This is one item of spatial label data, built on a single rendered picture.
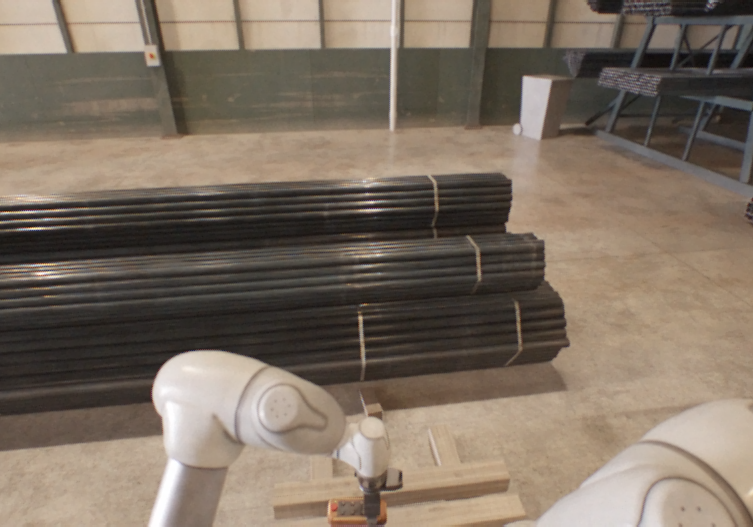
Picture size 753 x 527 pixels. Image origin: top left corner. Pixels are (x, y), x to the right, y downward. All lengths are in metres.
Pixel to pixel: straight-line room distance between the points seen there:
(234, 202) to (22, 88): 8.12
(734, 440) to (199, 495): 0.71
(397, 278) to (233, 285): 0.86
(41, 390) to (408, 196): 2.22
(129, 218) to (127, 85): 7.03
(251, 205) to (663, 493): 2.45
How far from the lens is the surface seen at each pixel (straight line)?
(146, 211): 2.80
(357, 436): 1.22
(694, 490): 0.45
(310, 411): 0.69
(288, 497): 2.04
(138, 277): 2.47
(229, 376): 0.76
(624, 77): 7.72
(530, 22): 10.22
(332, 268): 2.29
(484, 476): 2.11
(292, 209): 2.62
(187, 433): 0.79
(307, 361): 2.42
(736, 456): 0.54
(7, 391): 2.91
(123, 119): 9.88
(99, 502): 2.56
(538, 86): 8.95
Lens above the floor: 1.89
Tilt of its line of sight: 29 degrees down
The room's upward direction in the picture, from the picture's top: straight up
